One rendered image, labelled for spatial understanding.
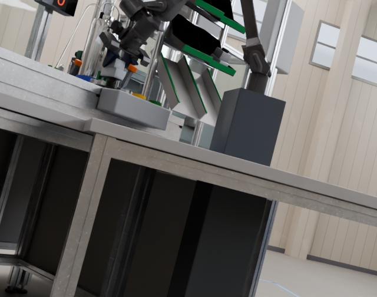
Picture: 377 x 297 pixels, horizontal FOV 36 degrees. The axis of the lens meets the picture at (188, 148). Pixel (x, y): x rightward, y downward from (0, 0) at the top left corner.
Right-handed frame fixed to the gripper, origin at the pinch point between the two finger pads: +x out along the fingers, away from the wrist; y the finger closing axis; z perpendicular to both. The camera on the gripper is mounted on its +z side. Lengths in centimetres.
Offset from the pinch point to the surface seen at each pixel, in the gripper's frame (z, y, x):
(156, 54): 7.0, -19.3, -5.3
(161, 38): 10.6, -19.4, -10.0
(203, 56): -0.4, -29.0, -15.3
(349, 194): -75, -13, -29
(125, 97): -28.4, 16.5, -5.1
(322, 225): 205, -834, 216
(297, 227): 210, -773, 235
